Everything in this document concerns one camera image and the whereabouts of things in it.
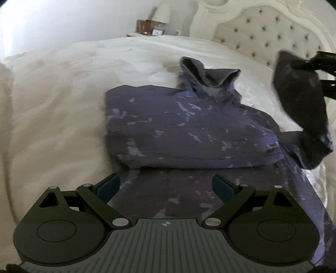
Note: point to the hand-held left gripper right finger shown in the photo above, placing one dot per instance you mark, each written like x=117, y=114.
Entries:
x=223, y=188

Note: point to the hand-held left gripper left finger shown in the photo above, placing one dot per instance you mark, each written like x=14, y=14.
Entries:
x=109, y=185

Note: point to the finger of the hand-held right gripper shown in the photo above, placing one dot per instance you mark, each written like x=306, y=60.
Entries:
x=312, y=63
x=330, y=88

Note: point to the purple marble print hoodie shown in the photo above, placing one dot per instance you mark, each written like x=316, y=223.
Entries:
x=183, y=131

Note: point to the cream tufted headboard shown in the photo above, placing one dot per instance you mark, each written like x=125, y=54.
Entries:
x=275, y=29

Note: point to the white bedspread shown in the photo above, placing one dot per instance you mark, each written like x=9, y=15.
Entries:
x=57, y=110

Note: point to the small white clock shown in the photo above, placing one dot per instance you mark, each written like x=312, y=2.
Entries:
x=157, y=32

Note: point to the white table lamp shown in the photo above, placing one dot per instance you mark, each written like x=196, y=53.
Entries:
x=161, y=14

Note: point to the red bottle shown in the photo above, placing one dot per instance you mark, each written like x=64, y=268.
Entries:
x=147, y=27

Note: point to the wooden picture frame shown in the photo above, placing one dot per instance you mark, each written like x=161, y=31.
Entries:
x=140, y=26

